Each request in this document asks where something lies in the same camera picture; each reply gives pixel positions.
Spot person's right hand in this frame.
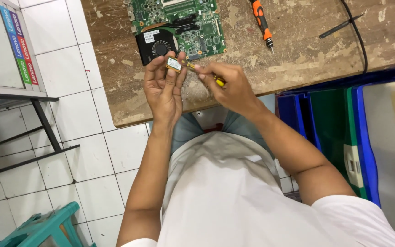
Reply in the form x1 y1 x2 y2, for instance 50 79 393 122
194 61 264 119

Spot person's left hand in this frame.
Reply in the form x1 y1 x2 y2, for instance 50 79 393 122
144 51 188 128

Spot yellow handled small screwdriver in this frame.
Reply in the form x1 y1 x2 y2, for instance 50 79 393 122
182 60 226 88

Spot small wireless card module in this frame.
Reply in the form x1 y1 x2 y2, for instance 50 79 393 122
165 56 183 74

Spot green laptop motherboard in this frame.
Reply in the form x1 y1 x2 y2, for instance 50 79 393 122
125 0 227 66

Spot black cooling fan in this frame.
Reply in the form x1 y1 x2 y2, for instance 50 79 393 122
135 29 179 66

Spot red stool seat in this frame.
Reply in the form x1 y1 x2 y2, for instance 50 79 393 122
203 123 224 134

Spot person's blue jeans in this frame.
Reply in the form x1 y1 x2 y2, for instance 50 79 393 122
148 109 276 159

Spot orange and black screwdriver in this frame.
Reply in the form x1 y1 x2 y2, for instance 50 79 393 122
250 0 275 55

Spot dark blue plastic crate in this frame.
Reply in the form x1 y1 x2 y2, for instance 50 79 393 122
275 92 322 152

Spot person's white shirt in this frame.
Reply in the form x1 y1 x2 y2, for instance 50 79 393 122
120 131 395 247

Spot green plastic crate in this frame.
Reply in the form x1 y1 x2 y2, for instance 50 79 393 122
308 87 370 200

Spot black tweezers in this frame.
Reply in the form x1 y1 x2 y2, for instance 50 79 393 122
319 12 367 39

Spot large blue plastic crate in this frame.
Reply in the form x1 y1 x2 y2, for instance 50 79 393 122
350 71 395 247

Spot grey flat panel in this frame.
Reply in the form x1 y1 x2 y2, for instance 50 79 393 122
362 79 395 247

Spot teal plastic stool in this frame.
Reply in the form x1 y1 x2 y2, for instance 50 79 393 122
0 201 97 247

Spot black cable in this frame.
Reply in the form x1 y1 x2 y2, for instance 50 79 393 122
339 0 369 75

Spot glass display cabinet metal frame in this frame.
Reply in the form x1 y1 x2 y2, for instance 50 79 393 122
0 0 81 181

